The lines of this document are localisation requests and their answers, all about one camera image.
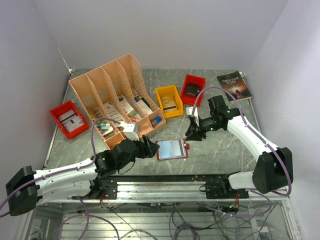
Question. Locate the black credit card stack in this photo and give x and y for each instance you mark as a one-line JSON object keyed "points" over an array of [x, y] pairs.
{"points": [[193, 89]]}

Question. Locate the aluminium mounting rail frame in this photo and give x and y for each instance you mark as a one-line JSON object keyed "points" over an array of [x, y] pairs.
{"points": [[126, 189]]}

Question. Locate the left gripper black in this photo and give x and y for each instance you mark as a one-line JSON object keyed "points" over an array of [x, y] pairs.
{"points": [[147, 148]]}

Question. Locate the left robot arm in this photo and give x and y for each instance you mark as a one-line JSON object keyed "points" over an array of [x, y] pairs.
{"points": [[30, 188]]}

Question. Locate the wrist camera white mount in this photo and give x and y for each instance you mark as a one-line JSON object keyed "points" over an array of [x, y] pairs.
{"points": [[130, 130], [193, 113]]}

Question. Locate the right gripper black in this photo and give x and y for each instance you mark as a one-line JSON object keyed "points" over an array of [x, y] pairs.
{"points": [[194, 132]]}

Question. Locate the dark paperback book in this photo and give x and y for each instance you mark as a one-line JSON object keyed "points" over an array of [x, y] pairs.
{"points": [[235, 84]]}

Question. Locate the white cards in left bin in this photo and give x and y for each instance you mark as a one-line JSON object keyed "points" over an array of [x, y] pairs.
{"points": [[71, 121]]}

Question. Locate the red card holder wallet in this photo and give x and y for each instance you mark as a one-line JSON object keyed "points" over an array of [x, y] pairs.
{"points": [[168, 150]]}

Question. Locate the pink file organizer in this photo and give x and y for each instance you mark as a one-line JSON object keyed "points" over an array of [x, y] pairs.
{"points": [[117, 91]]}

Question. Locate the red bin with cards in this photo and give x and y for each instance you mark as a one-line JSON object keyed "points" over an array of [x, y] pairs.
{"points": [[187, 99]]}

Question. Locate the blue capped tube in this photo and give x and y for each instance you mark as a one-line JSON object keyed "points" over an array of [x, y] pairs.
{"points": [[156, 121]]}

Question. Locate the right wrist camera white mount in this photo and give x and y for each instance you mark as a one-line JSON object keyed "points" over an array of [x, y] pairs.
{"points": [[193, 113]]}

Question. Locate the white VIP card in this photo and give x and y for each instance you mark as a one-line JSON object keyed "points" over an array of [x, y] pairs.
{"points": [[181, 150]]}

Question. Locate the gold card in bin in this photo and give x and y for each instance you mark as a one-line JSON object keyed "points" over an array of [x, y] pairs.
{"points": [[168, 103]]}

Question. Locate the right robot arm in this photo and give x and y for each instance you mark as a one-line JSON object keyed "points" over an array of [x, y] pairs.
{"points": [[274, 165]]}

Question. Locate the yellow plastic bin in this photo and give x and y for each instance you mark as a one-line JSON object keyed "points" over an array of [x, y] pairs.
{"points": [[168, 90]]}

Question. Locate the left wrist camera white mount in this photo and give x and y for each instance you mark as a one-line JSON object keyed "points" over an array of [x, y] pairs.
{"points": [[130, 130]]}

